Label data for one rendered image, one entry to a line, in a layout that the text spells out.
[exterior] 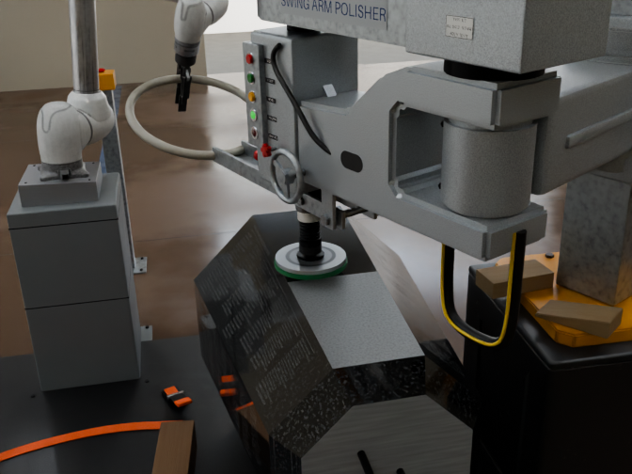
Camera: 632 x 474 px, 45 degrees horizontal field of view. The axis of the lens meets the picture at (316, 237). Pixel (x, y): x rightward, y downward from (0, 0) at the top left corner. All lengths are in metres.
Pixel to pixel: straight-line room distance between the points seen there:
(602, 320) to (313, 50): 1.02
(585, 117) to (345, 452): 0.96
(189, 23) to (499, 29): 1.52
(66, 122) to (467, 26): 1.92
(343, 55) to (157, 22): 6.94
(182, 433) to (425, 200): 1.45
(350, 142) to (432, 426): 0.72
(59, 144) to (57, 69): 6.03
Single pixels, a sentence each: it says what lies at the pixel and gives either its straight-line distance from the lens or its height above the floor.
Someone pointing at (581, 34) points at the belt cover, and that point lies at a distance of 1.53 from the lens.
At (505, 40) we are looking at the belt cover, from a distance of 1.43.
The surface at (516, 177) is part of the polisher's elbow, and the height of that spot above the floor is 1.31.
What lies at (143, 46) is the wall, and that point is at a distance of 8.98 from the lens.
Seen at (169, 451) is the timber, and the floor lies 0.14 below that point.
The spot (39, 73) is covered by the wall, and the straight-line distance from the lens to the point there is 9.12.
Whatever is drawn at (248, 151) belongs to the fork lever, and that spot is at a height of 1.08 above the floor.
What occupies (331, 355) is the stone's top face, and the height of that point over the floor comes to 0.80.
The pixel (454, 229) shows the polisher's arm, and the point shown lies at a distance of 1.64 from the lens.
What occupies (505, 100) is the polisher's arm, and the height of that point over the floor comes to 1.48.
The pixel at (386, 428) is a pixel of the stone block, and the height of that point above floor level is 0.67.
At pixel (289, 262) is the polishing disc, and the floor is 0.86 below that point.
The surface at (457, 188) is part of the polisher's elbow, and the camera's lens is 1.61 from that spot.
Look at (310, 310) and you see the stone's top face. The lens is 2.12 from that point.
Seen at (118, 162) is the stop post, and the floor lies 0.62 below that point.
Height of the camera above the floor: 1.84
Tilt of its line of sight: 24 degrees down
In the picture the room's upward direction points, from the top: 2 degrees counter-clockwise
